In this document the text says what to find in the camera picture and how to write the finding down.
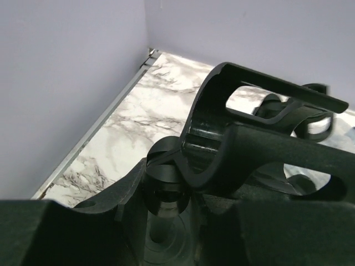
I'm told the black stand holding white microphone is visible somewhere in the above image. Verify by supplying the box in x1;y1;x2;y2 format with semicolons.
143;62;354;265

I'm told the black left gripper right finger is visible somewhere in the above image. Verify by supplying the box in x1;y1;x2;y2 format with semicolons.
199;186;354;265

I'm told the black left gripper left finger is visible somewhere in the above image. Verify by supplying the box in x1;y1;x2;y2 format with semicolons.
1;159;148;265

